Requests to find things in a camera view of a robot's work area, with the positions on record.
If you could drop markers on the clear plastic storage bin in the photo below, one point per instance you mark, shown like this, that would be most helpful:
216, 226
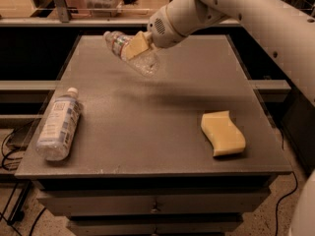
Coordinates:
103, 8

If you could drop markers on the metal drawer knob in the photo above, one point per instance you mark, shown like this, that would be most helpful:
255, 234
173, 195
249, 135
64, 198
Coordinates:
155, 209

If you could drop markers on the grey metal railing frame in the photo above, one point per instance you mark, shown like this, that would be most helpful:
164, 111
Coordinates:
74, 13

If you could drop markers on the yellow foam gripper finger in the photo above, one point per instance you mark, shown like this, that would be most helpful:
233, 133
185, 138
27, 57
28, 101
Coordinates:
137, 45

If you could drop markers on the clear crinkled water bottle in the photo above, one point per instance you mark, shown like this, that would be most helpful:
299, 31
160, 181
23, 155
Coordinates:
147, 63

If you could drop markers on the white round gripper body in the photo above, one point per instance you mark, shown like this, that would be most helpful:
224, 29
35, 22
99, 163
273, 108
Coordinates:
160, 31

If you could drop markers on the yellow wavy sponge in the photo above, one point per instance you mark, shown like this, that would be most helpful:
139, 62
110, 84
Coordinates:
224, 136

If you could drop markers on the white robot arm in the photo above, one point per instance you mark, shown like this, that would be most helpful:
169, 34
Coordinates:
286, 34

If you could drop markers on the blue label plastic bottle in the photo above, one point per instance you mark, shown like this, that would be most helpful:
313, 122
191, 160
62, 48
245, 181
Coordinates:
56, 136

